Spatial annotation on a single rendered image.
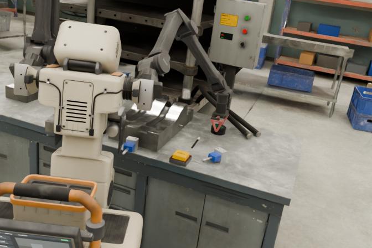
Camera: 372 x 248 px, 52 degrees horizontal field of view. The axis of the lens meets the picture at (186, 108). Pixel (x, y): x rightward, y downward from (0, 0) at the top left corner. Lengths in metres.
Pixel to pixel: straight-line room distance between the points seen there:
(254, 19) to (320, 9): 5.90
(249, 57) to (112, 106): 1.30
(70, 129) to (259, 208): 0.87
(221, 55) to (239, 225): 1.12
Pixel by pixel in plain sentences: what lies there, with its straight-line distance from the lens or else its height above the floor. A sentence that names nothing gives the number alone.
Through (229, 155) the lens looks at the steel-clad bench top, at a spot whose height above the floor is 0.80.
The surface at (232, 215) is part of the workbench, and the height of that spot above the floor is 0.60.
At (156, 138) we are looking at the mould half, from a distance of 1.77.
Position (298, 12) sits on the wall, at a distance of 8.28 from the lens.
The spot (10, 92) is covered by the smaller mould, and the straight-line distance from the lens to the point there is 2.38.
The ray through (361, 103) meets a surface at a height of 0.34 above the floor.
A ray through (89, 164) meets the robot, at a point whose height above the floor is 0.88.
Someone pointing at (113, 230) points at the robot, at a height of 0.81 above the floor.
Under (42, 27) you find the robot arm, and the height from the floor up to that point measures 1.34.
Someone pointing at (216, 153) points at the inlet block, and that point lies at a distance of 1.76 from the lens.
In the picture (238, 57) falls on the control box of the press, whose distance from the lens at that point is 2.45.
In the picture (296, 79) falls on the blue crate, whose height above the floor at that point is 0.40.
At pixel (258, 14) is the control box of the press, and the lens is 2.40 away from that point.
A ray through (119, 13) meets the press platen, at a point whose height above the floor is 1.28.
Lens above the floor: 1.60
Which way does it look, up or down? 20 degrees down
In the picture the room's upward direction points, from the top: 8 degrees clockwise
